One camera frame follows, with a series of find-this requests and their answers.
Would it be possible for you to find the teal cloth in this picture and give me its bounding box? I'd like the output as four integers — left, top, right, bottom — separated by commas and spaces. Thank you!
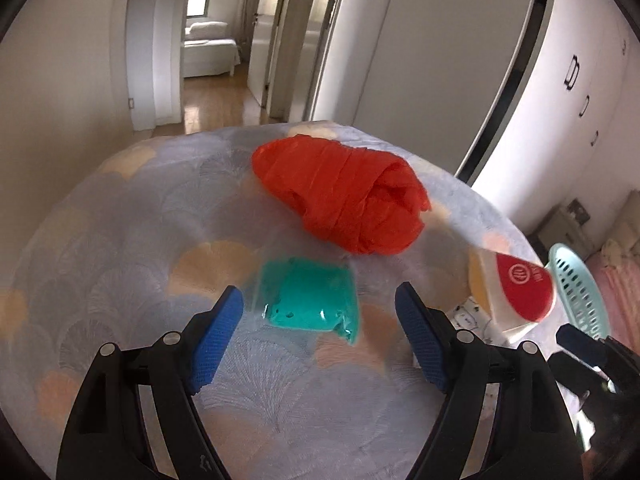
260, 257, 362, 347

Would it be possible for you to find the grey nightstand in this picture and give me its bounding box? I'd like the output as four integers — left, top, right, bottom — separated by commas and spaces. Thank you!
536, 200, 596, 257

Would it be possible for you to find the white hallway door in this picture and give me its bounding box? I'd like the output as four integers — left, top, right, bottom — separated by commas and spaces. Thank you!
246, 10, 282, 109

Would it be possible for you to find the white sliding door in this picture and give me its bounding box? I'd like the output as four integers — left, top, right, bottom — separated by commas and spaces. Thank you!
350, 0, 557, 193

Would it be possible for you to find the white sofa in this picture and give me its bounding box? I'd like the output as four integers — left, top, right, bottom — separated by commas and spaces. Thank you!
182, 21, 242, 79

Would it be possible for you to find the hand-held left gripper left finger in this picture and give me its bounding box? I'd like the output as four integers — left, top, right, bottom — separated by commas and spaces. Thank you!
56, 285, 245, 480

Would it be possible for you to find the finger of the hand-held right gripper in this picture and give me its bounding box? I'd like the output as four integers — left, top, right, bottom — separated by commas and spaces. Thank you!
556, 324, 633, 396

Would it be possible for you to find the white wardrobe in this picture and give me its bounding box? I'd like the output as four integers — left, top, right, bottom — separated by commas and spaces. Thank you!
470, 0, 640, 243

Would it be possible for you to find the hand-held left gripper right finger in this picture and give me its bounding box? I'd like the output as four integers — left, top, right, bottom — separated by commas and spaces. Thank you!
395, 282, 586, 480

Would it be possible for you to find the orange-red cloth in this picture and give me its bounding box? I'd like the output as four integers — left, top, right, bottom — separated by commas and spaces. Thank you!
251, 135, 432, 257

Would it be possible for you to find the teal plastic laundry basket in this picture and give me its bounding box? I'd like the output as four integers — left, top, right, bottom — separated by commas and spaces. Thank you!
547, 242, 612, 342

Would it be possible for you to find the dark photo frame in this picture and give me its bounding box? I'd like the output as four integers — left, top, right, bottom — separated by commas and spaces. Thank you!
565, 199, 592, 222

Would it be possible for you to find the white power strip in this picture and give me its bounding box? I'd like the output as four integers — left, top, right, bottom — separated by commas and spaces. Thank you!
447, 297, 497, 342

